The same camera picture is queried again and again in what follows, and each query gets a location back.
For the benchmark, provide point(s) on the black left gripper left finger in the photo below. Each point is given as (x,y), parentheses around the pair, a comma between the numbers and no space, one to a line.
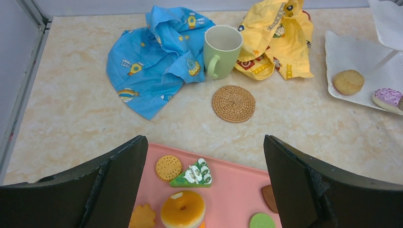
(99,193)

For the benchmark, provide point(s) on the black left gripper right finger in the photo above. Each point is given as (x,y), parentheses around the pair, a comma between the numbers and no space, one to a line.
(311,193)

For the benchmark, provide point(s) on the green round macaron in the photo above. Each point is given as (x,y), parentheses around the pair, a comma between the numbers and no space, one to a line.
(261,220)

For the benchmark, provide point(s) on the round tan muffin cake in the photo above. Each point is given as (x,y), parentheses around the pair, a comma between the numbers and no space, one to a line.
(348,82)

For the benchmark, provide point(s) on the purple sprinkled donut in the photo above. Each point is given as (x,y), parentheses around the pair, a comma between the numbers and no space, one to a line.
(388,99)

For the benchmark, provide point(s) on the brown heart cookie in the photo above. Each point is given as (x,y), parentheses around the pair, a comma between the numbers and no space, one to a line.
(269,198)

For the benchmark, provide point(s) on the yellow flower cookie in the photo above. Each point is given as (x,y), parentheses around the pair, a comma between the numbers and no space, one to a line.
(142,217)

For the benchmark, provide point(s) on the round yellow cracker biscuit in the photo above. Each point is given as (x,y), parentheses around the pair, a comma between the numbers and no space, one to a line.
(168,168)

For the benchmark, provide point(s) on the orange glazed bun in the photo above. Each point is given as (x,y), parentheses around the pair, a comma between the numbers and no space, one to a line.
(184,209)

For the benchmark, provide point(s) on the green cake slice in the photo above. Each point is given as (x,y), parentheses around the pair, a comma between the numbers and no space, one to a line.
(197,175)

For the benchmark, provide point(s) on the woven rattan coaster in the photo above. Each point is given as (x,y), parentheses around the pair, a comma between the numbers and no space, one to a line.
(233,104)

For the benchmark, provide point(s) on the blue patterned cloth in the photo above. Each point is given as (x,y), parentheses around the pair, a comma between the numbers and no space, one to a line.
(148,66)

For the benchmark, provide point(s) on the white tiered dessert stand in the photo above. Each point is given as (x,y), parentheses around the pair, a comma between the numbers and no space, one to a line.
(381,63)

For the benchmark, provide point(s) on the yellow patterned cloth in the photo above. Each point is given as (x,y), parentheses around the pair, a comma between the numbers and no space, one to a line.
(277,36)

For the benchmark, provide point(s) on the green mug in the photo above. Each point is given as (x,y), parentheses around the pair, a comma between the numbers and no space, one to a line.
(222,46)

